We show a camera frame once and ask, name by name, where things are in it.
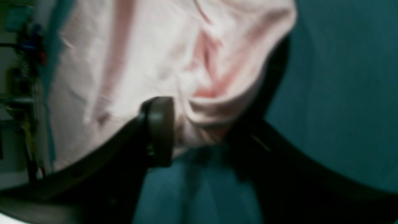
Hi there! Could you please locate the pink T-shirt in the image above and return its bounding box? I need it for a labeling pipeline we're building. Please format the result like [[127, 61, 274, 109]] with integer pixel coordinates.
[[48, 0, 297, 171]]

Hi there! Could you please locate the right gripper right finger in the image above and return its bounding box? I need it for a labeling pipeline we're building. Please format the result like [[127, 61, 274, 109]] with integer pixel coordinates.
[[224, 118, 398, 224]]

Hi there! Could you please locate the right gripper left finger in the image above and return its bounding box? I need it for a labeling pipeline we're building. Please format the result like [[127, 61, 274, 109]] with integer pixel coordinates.
[[1, 96, 174, 224]]

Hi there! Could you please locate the orange blue clamp bottom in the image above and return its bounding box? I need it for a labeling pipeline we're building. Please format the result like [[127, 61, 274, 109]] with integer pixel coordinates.
[[17, 23, 47, 66]]

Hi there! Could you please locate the teal table cloth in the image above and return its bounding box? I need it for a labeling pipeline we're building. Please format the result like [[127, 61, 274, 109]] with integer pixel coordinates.
[[46, 0, 397, 224]]

